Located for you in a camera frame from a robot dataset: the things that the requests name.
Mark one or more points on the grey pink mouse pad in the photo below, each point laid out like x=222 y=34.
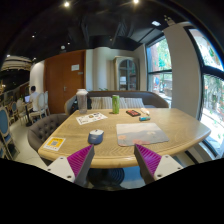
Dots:
x=140 y=133

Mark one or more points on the yellow QR code sticker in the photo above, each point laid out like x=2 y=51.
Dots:
x=54 y=143

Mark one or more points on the black red flat box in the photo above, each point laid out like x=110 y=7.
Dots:
x=133 y=113

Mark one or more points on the black table pedestal base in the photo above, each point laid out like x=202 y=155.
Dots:
x=106 y=178

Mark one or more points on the arched glass cabinet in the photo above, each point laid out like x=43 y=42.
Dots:
x=127 y=73

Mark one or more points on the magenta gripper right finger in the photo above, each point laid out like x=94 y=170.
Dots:
x=153 y=166

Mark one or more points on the blue white computer mouse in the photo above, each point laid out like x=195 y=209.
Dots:
x=95 y=136

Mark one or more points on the white pink packet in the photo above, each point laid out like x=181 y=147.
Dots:
x=145 y=111

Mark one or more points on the person in white shirt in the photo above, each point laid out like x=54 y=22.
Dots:
x=33 y=99

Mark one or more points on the grey tufted armchair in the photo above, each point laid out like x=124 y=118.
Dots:
x=39 y=132

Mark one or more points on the brown striped sofa bench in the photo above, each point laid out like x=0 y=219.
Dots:
x=128 y=99

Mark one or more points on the orange wooden door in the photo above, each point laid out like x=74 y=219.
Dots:
x=64 y=75

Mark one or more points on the white menu sheet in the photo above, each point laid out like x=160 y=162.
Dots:
x=90 y=118

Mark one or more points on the green drink can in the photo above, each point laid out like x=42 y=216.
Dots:
x=115 y=104

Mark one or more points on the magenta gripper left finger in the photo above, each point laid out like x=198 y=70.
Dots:
x=75 y=167

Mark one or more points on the blue white dining chair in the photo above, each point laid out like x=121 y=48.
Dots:
x=11 y=149

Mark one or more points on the clear plastic shaker bottle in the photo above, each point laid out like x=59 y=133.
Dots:
x=82 y=100

